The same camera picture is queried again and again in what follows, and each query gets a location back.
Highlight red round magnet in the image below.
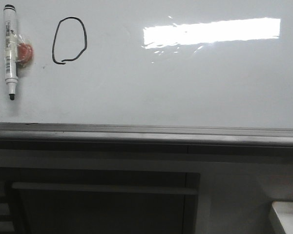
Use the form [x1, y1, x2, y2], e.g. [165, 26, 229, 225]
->
[17, 43, 33, 63]

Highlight white box with red button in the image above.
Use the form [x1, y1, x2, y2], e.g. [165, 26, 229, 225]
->
[269, 201, 293, 234]

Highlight grey whiteboard marker tray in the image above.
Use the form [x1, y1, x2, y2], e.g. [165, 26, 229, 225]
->
[0, 122, 293, 153]

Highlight white black whiteboard marker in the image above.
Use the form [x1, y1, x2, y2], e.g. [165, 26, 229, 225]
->
[3, 4, 19, 100]

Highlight dark cabinet with bar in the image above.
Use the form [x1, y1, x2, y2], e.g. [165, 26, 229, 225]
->
[5, 171, 200, 234]

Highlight white whiteboard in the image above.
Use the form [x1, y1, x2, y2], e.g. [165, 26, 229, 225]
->
[0, 0, 293, 128]

